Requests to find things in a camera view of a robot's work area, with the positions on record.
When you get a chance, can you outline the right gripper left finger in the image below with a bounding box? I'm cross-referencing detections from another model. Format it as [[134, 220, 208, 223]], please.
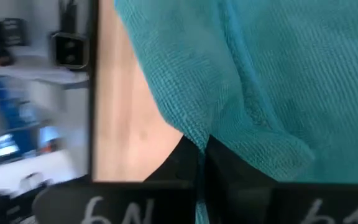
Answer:
[[32, 135, 205, 224]]

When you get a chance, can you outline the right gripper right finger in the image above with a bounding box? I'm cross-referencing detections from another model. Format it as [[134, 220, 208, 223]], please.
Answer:
[[204, 135, 358, 224]]

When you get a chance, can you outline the black metal table frame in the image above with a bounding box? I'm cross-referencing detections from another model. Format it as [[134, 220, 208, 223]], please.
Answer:
[[87, 0, 101, 184]]

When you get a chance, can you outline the silver-edged black frame bracket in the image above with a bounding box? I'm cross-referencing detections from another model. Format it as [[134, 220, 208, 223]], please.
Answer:
[[50, 30, 90, 71]]

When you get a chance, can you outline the teal microfiber towel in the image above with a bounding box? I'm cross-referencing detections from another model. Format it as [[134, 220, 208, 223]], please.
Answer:
[[113, 0, 358, 224]]

